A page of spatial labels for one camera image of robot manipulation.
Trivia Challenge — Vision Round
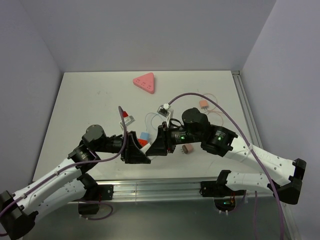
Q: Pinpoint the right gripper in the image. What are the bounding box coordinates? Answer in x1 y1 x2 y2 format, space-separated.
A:
146 120 203 155

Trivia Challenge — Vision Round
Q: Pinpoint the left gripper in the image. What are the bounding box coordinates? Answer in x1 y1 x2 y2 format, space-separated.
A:
94 130 152 164

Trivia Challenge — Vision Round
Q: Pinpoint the white charger plug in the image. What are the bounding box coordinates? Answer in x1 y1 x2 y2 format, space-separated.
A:
140 143 151 153

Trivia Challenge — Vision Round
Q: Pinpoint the red cube socket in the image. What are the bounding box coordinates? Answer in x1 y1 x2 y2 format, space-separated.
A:
138 138 149 147

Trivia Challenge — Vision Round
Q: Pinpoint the light blue charger plug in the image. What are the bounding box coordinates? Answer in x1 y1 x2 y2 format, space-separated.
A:
139 132 150 141

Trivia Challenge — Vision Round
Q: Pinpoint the light blue thin cable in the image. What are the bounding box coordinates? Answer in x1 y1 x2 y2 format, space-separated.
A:
144 112 163 133

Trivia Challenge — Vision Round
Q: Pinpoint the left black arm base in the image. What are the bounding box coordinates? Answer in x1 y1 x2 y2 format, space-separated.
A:
78 184 114 217

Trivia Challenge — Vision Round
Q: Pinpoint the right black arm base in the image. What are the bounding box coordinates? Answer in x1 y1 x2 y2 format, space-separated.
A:
199 181 246 211

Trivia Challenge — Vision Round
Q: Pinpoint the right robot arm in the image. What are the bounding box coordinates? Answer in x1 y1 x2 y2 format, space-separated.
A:
145 107 307 205

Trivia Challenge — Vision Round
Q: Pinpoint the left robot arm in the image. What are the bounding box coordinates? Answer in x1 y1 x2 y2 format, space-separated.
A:
0 125 151 240

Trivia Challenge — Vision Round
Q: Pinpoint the brown pink charger plug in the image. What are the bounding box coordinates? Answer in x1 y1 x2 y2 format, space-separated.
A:
181 143 194 155

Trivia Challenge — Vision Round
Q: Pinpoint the orange pink charger plug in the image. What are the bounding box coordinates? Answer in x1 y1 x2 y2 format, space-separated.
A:
199 99 209 110

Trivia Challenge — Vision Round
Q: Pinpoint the pink triangular power strip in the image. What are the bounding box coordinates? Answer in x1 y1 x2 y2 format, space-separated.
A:
132 72 155 94

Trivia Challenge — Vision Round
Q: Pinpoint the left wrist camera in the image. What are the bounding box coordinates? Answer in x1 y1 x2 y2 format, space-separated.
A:
121 111 136 128

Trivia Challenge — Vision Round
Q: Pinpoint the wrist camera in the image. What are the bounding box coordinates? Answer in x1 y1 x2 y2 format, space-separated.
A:
121 111 136 128
157 103 174 126

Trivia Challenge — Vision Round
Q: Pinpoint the aluminium front rail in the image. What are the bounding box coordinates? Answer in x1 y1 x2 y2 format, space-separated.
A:
23 176 287 206

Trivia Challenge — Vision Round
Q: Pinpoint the aluminium rail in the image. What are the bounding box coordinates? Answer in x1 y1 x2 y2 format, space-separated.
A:
23 176 287 206
231 71 302 240

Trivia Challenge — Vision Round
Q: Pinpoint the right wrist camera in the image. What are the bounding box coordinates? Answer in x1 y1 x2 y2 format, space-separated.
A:
157 103 174 126

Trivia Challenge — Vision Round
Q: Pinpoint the aluminium right rail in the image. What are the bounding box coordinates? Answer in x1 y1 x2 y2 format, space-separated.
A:
231 71 302 240

